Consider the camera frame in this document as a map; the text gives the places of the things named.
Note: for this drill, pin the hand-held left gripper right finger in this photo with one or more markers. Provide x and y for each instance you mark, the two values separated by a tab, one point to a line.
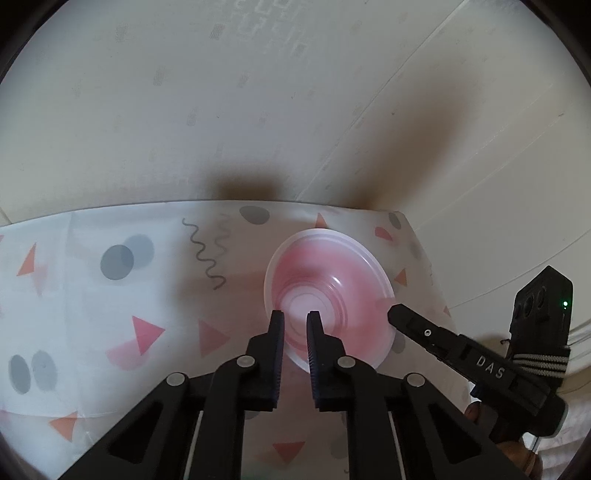
314	350

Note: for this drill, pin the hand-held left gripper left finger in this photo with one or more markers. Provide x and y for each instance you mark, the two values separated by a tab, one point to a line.
277	350

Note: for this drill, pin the red plastic bowl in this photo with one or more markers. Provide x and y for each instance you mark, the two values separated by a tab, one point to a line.
332	267

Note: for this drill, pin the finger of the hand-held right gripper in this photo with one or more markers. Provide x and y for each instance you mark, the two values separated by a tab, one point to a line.
425	330

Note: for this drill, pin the person's right hand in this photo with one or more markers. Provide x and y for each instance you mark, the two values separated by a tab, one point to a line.
519	457

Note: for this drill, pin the white patterned tablecloth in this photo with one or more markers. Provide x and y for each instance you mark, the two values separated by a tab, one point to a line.
92	323

